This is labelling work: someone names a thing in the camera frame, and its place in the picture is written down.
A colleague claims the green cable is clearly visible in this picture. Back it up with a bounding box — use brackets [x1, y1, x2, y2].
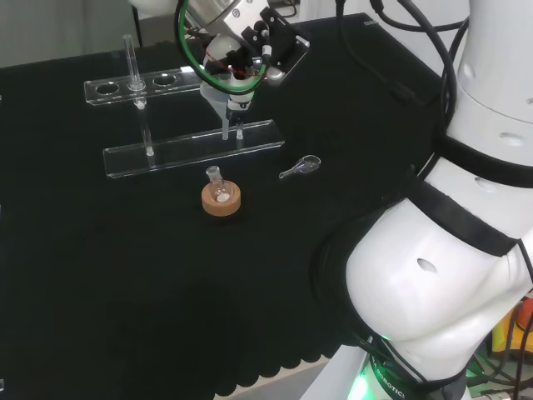
[174, 0, 267, 95]

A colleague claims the cork ring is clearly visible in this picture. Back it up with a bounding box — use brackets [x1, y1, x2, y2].
[201, 180, 242, 218]

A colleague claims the thick black cable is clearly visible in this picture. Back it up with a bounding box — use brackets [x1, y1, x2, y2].
[340, 0, 459, 126]

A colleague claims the yellow stop button box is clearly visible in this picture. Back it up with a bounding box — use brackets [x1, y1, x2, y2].
[490, 297, 533, 356]

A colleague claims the small round-bottom glass flask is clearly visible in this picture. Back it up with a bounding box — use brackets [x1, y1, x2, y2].
[205, 165, 233, 205]

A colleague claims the clear glass weighing funnel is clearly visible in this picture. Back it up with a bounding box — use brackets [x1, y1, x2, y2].
[278, 154, 322, 181]

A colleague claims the black bench cloth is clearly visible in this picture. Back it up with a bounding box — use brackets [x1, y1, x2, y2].
[0, 12, 463, 400]

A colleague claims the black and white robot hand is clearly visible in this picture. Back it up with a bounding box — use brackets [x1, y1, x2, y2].
[202, 7, 311, 127]

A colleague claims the clear acrylic funnel stand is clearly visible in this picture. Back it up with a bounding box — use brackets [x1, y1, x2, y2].
[82, 34, 286, 181]

